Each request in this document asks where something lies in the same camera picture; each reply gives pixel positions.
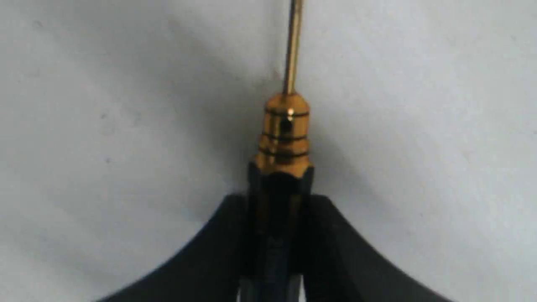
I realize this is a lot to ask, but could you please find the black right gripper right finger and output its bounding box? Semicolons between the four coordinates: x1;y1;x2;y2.
300;195;447;302

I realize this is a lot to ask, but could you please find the black gold precision screwdriver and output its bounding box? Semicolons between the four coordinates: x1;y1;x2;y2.
239;0;314;302

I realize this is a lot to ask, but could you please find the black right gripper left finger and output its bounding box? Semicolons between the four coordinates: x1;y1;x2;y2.
101;194;247;302

